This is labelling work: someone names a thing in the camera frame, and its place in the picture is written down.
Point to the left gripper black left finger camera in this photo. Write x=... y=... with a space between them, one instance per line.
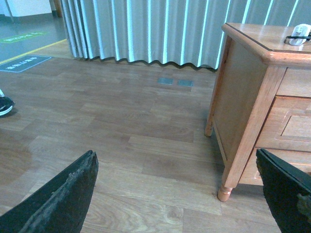
x=59 y=206

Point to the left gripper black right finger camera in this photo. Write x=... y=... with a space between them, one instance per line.
x=287 y=191

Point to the wooden nightstand drawer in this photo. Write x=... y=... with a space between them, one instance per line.
x=288 y=125

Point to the white charger with black cable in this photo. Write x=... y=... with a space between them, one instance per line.
x=301 y=33

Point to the wooden nightstand cabinet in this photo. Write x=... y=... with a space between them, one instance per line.
x=257 y=65

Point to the black and white sneaker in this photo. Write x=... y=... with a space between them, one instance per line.
x=6 y=104

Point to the right metal floor socket plate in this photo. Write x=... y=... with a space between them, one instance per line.
x=186 y=83

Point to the metal floor socket plate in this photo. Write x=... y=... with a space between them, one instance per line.
x=167 y=81
x=186 y=83

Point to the blue floor sign sticker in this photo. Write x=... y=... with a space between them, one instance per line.
x=23 y=63

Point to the left metal floor socket plate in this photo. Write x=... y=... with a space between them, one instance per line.
x=167 y=81

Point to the green floor sign sticker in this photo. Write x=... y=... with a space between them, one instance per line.
x=21 y=37

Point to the grey pleated curtain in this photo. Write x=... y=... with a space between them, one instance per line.
x=179 y=31

